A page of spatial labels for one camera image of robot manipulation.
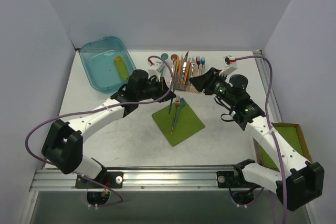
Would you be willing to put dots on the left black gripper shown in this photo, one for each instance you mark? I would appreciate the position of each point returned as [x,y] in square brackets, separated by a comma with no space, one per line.
[163,89]

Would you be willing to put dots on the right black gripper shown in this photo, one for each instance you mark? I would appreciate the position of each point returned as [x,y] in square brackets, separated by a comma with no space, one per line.
[209,81]

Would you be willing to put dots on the copper fork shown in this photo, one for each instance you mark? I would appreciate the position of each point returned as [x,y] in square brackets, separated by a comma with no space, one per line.
[177,105]

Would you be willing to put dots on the teal spoon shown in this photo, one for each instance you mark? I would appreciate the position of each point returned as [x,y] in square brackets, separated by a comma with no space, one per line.
[179,110]
[164,56]

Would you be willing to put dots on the green paper napkin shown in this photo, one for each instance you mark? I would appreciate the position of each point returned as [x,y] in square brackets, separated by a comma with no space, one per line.
[187,125]

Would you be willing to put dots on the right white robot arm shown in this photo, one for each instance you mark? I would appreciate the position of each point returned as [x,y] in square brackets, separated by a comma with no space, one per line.
[298,180]

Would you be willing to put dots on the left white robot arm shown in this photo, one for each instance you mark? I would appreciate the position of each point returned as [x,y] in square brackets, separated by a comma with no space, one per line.
[63,146]

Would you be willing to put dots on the rolled green napkin bundle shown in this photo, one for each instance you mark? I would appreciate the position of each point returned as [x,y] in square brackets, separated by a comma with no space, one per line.
[121,68]

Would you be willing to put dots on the green napkin stack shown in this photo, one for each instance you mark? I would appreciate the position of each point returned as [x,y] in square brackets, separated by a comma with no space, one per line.
[289,133]

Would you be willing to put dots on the cardboard napkin tray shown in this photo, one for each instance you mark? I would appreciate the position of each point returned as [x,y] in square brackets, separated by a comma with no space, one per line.
[303,141]

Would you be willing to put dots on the clear cutlery organizer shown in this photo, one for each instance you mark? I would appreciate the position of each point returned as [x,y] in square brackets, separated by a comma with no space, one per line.
[182,84]

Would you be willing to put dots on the blue iridescent fork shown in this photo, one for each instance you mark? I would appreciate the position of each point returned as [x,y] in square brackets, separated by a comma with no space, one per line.
[203,65]

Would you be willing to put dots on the black knife in organizer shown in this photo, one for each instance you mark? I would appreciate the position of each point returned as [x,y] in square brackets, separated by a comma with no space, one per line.
[187,57]

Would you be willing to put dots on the teal spoon in organizer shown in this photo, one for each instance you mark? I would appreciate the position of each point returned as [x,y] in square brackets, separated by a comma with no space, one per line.
[164,56]

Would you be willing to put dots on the copper spoon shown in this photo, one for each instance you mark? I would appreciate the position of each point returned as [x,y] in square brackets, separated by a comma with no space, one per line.
[174,58]

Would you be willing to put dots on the teal plastic bin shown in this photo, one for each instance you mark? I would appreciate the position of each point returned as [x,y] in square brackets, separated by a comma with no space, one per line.
[97,58]

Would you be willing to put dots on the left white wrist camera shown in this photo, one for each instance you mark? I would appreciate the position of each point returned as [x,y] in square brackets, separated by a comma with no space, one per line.
[156,69]

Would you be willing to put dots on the right side aluminium rail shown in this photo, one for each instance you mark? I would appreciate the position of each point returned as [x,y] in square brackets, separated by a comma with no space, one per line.
[264,72]

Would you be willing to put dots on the aluminium frame rail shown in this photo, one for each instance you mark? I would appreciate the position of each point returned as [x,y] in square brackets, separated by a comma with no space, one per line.
[152,178]

